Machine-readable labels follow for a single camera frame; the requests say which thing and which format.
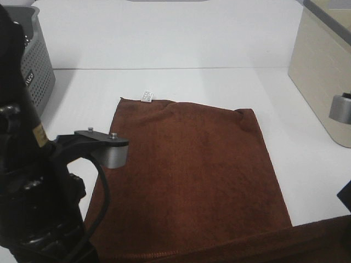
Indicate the brown towel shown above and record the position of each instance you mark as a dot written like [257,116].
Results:
[199,186]

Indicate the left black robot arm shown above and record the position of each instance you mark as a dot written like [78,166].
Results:
[40,217]

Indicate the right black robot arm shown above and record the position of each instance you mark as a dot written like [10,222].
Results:
[344,195]

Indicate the grey perforated plastic basket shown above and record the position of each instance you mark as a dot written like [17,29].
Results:
[36,66]

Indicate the beige plastic bin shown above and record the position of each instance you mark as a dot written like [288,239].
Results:
[320,63]

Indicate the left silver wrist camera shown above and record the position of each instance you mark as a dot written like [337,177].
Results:
[108,149]

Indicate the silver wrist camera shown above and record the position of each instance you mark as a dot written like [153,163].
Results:
[340,108]
[108,149]

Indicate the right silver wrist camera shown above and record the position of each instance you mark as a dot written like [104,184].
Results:
[340,108]

